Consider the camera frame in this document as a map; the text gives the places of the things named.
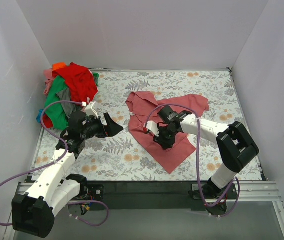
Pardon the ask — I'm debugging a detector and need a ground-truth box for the pink t shirt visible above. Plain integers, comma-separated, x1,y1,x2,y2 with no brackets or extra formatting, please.
125,91,209,175

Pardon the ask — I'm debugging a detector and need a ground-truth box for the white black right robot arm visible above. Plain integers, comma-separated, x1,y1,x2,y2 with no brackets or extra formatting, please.
144,104,259,199

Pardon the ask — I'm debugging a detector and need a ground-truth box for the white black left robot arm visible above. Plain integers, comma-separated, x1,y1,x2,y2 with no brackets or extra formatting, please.
11,111,123,238

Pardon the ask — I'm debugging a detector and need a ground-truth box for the floral patterned table mat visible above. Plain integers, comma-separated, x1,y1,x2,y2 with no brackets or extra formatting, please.
31,70,262,182

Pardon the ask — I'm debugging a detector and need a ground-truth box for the green t shirt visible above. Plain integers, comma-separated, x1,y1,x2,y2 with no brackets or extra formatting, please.
44,73,98,130

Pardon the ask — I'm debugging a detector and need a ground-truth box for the grey t shirt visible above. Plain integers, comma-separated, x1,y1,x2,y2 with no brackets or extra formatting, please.
55,87,82,119

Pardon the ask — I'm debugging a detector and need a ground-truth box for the red t shirt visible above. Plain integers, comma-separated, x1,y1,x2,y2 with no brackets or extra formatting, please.
37,62,98,130

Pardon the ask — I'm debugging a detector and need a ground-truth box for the blue cloth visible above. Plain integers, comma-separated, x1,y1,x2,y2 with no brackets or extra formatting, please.
36,109,45,124

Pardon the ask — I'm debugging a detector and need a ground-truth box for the light pink cloth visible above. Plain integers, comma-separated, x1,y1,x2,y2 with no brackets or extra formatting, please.
43,68,56,96

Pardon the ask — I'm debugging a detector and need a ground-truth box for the orange cloth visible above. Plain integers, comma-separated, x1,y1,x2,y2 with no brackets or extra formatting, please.
52,62,66,71

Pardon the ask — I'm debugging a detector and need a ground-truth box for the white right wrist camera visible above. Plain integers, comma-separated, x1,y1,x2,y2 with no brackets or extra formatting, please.
143,121,159,137

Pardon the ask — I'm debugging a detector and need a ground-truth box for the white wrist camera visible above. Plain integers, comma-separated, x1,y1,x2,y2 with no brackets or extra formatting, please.
81,98,99,119
143,121,159,137

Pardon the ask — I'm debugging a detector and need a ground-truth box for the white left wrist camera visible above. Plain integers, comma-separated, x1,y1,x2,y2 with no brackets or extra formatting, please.
81,98,99,119

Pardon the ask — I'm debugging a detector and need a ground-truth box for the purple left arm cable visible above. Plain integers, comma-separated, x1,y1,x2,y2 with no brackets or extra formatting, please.
0,99,109,227

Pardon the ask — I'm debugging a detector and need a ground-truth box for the aluminium front frame rail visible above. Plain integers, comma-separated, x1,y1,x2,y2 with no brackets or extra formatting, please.
3,181,284,240

